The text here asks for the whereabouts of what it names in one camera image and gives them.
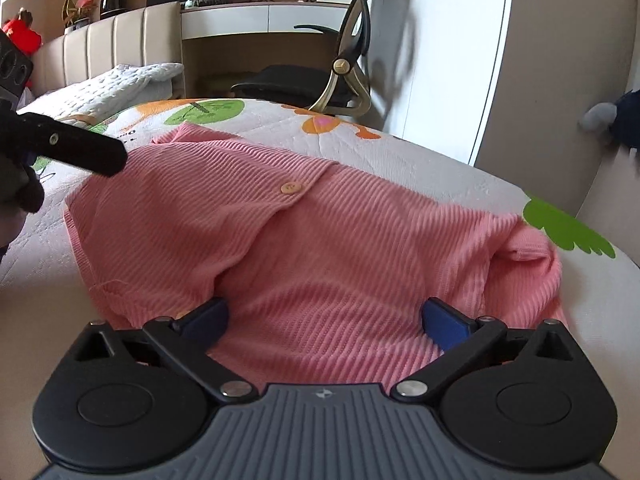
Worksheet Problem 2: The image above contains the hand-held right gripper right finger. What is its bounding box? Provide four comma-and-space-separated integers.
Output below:
390, 297, 575, 402

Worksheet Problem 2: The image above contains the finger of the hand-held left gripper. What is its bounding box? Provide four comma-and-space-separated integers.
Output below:
0, 111, 129, 177

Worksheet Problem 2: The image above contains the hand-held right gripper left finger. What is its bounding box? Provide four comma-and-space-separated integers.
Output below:
74, 297, 255, 403

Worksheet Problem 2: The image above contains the pink ribbed garment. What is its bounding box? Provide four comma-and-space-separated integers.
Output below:
64, 122, 569, 394

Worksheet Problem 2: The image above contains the person's left hand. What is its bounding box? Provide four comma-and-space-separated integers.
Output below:
0, 154, 45, 214

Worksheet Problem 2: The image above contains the red plush toy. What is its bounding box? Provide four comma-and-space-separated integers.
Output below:
2, 7, 44, 89

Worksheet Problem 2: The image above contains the white quilted pillow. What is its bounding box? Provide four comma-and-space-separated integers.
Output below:
17, 62, 184, 122

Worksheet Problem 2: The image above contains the decorative potted plant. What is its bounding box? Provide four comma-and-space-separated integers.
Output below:
61, 0, 99, 32

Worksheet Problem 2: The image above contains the beige padded headboard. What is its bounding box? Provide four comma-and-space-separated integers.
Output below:
30, 1, 182, 99

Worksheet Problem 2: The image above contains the printed cartoon blanket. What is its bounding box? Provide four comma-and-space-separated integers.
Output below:
0, 96, 640, 366

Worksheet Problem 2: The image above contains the dark keyboard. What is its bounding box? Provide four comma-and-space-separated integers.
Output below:
182, 0, 251, 9

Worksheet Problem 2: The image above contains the white and wood desk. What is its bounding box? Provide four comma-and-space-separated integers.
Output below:
179, 0, 362, 102

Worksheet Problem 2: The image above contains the black office chair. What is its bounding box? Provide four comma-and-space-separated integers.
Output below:
231, 0, 399, 115

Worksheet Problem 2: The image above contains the grey plush toy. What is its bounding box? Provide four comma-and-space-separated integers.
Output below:
579, 89, 640, 150

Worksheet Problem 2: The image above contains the beige wardrobe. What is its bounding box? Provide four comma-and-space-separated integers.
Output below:
470, 0, 640, 228

